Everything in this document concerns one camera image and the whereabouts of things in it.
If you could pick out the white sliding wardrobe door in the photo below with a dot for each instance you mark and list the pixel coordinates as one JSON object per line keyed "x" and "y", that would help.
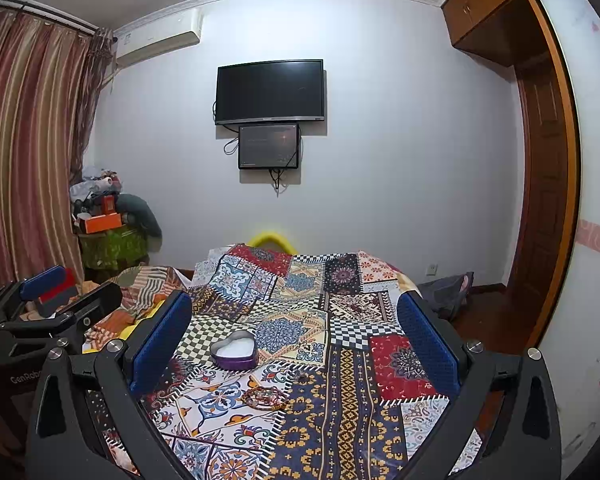
{"x": 571, "y": 344}

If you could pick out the white wall air conditioner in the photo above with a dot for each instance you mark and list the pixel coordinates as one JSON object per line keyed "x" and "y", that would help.
{"x": 173, "y": 32}

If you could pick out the green patterned covered stand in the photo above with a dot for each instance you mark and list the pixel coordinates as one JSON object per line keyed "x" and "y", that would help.
{"x": 113, "y": 249}

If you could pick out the brown wooden door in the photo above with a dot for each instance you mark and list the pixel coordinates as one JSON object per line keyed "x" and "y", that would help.
{"x": 545, "y": 190}

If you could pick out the wall power socket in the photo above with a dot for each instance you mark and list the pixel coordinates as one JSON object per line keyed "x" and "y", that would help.
{"x": 431, "y": 270}

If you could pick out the black wall television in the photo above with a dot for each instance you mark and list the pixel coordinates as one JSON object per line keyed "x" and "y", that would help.
{"x": 270, "y": 91}

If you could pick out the orange box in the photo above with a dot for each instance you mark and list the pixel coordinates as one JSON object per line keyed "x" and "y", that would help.
{"x": 103, "y": 222}

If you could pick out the striped patterned cloth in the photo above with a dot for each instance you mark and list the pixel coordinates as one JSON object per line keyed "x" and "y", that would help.
{"x": 144, "y": 289}

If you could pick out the purple heart-shaped tin box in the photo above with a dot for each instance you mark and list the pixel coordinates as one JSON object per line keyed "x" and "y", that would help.
{"x": 237, "y": 351}

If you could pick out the clutter pile on stand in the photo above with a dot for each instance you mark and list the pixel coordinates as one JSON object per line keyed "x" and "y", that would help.
{"x": 96, "y": 183}

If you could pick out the yellow round object behind bed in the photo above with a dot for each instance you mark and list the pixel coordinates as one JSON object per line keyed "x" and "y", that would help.
{"x": 271, "y": 238}

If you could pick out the wooden overhead cabinet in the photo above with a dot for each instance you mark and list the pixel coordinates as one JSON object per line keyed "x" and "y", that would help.
{"x": 505, "y": 32}

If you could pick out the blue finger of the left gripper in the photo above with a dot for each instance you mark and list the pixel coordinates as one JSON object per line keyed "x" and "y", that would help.
{"x": 35, "y": 287}

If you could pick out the red striped curtain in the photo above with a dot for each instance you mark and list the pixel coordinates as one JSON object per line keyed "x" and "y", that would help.
{"x": 50, "y": 78}

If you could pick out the small black wall monitor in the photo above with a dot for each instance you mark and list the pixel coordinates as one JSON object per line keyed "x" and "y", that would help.
{"x": 269, "y": 147}

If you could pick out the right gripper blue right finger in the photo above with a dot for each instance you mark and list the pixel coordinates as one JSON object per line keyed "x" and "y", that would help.
{"x": 438, "y": 361}

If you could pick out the dark clothes pile on floor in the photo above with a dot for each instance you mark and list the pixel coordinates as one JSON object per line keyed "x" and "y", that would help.
{"x": 447, "y": 295}

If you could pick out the colourful patchwork bed cover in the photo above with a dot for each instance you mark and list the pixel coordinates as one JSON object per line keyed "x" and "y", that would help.
{"x": 338, "y": 392}

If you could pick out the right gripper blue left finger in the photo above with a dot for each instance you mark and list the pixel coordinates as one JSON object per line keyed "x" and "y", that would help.
{"x": 152, "y": 344}

